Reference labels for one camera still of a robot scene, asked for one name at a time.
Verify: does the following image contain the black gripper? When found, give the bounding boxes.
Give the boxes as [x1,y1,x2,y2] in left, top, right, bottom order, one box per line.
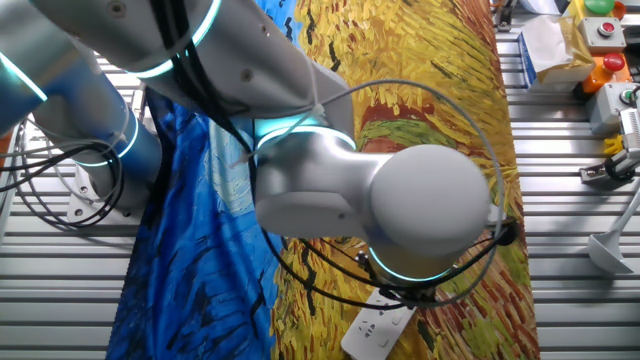
[377,280,437,307]

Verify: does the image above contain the white power strip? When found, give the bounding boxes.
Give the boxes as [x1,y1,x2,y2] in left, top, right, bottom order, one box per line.
[340,288,419,360]

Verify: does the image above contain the Van Gogh painting print cloth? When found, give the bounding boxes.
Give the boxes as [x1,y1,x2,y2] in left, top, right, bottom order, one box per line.
[105,0,541,360]

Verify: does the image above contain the yellow clip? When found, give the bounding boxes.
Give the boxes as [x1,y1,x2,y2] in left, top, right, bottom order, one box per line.
[603,133,625,157]

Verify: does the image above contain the grey box with green button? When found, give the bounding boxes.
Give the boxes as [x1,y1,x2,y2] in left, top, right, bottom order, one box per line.
[586,81,640,135]

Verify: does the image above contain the blue white tissue box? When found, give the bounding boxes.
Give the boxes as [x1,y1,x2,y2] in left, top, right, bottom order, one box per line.
[517,13,597,92]

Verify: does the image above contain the orange emergency stop button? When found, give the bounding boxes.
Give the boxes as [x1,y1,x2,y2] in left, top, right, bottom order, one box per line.
[581,52,634,95]

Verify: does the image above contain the grey box with red button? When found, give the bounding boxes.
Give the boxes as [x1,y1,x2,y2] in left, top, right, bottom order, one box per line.
[577,16,627,55]

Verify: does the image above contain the yellow box with green button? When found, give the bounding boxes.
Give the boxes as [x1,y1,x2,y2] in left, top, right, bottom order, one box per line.
[568,0,627,20]

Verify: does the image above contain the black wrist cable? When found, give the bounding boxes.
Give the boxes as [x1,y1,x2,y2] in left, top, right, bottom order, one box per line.
[149,0,519,311]

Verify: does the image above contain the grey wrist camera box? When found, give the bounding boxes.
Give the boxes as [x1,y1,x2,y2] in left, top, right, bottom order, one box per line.
[485,202,507,227]

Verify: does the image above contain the thin grey wrist cable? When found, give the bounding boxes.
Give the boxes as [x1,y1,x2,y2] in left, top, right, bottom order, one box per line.
[229,78,505,309]

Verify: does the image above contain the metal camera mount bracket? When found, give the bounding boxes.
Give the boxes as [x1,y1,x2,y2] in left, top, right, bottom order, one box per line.
[578,148,640,185]

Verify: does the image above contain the black camera cable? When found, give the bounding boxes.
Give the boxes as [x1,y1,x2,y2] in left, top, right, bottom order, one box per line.
[603,154,637,183]

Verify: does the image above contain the silver ribbed camera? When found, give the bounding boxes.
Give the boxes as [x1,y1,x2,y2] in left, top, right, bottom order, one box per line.
[618,107,640,162]

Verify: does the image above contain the small metal corner bracket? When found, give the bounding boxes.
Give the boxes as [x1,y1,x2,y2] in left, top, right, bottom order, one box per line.
[492,0,517,32]

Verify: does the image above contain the thin base cables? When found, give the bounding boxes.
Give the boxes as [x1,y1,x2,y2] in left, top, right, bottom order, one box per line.
[0,139,126,230]

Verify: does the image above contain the thick grey base cable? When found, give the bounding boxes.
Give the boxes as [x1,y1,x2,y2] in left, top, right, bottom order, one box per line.
[130,82,149,124]

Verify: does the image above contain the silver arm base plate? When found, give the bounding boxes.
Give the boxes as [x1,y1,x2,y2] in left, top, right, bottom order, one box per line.
[66,164,146,227]

